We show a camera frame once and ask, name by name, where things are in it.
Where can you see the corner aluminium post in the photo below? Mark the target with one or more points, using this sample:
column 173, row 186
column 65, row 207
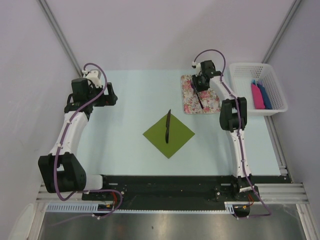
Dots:
column 294, row 8
column 55, row 26

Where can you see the white slotted cable duct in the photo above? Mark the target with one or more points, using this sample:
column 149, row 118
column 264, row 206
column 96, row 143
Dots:
column 96, row 208

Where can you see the aluminium rail frame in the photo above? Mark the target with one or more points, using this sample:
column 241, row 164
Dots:
column 282, row 212

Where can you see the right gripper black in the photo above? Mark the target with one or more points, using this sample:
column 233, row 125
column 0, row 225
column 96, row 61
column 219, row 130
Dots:
column 196, row 87

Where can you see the pink rolled napkin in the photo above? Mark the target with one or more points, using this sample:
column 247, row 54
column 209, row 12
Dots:
column 257, row 96

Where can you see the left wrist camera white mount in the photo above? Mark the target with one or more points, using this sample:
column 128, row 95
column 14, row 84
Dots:
column 94, row 76

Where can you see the left corner aluminium post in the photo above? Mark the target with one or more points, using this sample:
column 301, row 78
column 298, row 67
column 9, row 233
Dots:
column 55, row 26

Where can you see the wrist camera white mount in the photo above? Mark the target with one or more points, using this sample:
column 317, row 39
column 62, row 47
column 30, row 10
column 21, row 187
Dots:
column 196, row 66
column 94, row 76

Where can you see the right corner aluminium post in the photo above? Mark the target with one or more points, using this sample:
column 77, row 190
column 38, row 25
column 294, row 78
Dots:
column 294, row 8

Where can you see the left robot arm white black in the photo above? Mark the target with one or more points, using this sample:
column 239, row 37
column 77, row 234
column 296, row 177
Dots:
column 60, row 169

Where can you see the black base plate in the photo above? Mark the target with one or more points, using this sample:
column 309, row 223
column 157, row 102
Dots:
column 180, row 193

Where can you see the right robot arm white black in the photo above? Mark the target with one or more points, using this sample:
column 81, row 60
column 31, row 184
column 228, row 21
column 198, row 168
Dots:
column 233, row 113

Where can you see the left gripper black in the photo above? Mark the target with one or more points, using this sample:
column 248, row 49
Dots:
column 107, row 100

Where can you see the white plastic basket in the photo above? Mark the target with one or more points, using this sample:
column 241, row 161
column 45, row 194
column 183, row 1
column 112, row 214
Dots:
column 241, row 76

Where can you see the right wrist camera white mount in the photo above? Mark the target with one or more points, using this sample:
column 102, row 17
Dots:
column 196, row 66

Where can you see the green paper napkin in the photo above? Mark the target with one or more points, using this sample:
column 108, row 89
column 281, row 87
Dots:
column 180, row 134

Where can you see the floral tray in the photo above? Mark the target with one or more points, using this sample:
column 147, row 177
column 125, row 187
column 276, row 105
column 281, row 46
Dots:
column 205, row 102

